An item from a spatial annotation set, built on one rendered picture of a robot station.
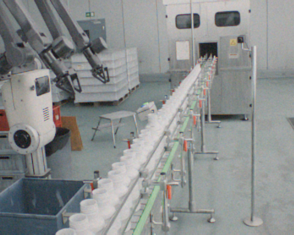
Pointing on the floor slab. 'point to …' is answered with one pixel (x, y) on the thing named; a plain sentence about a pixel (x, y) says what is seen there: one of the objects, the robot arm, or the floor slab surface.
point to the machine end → (214, 49)
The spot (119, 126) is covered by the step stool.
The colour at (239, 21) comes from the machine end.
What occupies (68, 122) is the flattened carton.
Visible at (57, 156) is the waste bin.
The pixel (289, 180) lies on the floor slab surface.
